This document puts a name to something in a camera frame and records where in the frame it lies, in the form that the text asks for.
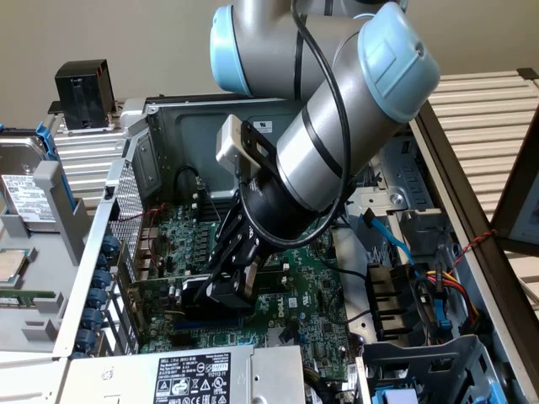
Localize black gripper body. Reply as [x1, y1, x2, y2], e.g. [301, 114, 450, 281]
[233, 174, 323, 274]

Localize graphics card with black shroud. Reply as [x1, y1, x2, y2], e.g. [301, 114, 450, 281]
[124, 272, 259, 323]

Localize thin metal locking lever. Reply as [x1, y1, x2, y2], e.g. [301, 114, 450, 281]
[200, 183, 222, 224]

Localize blue expansion slot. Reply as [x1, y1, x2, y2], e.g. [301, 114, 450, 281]
[173, 317, 245, 332]

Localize silver chipset heatsink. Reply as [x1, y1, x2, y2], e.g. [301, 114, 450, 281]
[266, 326, 301, 348]

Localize green motherboard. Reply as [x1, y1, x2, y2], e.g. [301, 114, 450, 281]
[141, 191, 359, 380]

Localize grey open PC case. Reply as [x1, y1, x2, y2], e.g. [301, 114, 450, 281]
[52, 82, 539, 404]

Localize grey disk bay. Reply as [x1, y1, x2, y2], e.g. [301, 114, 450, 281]
[343, 130, 456, 264]

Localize grey power supply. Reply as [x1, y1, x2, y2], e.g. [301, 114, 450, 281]
[54, 344, 307, 404]

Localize grey parts rack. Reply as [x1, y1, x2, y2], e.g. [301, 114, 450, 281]
[0, 159, 92, 353]

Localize blue disk caddy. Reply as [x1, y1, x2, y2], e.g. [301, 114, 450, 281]
[35, 120, 77, 214]

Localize black CPU cooler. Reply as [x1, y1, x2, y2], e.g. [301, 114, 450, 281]
[47, 58, 121, 136]

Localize grey drive cage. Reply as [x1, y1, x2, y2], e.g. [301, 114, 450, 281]
[356, 334, 513, 404]

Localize silver hard disk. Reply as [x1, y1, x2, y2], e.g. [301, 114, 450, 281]
[0, 134, 58, 232]

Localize silver CPU chip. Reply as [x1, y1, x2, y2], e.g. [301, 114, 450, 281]
[0, 247, 37, 287]

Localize dark framed screen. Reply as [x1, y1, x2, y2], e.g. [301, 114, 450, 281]
[490, 104, 539, 256]

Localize black looped wire with connector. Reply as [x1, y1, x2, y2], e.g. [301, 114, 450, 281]
[173, 165, 208, 203]

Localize black camera bracket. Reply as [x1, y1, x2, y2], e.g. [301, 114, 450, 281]
[238, 120, 280, 180]

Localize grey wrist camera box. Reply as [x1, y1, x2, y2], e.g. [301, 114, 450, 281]
[215, 114, 253, 174]

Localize red black twisted wire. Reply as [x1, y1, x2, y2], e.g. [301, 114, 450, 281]
[117, 204, 169, 270]
[446, 229, 499, 274]

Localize thin black wire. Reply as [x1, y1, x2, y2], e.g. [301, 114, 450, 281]
[332, 263, 370, 281]

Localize yellow braided power wire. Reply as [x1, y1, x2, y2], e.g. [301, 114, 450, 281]
[303, 364, 328, 386]

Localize blue disk data wire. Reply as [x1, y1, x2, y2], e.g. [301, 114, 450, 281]
[360, 208, 452, 336]

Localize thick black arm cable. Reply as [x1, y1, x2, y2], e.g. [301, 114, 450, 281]
[239, 0, 354, 250]

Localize black plastic fan bracket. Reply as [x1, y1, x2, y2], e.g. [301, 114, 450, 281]
[364, 263, 435, 348]

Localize blue drive rail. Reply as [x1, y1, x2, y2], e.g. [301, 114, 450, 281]
[372, 385, 422, 404]

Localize multicolour power wire harness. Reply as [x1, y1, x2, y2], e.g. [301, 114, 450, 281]
[423, 263, 483, 327]

